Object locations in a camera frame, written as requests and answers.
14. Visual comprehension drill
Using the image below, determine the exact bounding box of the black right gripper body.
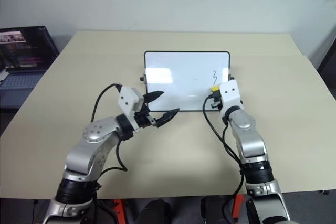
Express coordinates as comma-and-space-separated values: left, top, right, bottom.
209, 91, 223, 111

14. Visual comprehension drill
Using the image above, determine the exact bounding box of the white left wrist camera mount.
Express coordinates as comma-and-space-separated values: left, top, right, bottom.
117, 86, 145, 133

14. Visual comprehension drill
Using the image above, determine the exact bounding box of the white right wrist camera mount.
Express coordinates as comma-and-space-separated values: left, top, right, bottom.
218, 79, 244, 124

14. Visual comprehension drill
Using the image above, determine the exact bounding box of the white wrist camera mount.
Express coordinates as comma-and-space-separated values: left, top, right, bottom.
218, 79, 244, 124
117, 86, 145, 133

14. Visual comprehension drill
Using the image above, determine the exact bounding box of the open laptop computer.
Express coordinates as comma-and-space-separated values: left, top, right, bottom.
0, 26, 60, 90

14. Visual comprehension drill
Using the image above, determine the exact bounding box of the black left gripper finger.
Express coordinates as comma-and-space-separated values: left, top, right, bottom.
143, 91, 165, 104
156, 108, 181, 129

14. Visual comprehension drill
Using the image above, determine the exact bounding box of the orange frame piece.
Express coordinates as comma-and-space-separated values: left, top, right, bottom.
234, 194, 244, 220
113, 198, 124, 224

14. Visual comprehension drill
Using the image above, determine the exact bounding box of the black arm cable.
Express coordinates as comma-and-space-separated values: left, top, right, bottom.
90, 83, 129, 183
202, 93, 246, 224

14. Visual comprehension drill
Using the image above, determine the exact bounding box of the white whiteboard with black frame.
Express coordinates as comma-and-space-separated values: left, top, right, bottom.
143, 50, 232, 112

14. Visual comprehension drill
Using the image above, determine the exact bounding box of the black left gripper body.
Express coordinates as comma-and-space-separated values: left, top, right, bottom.
134, 104, 158, 130

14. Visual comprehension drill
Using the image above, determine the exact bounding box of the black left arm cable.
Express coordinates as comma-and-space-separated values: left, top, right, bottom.
90, 83, 129, 183

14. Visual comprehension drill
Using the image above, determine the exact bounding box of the dark rounded shape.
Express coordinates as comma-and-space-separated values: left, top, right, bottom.
141, 199, 172, 224

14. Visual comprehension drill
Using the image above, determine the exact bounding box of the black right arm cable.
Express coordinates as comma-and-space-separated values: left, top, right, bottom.
202, 93, 246, 224

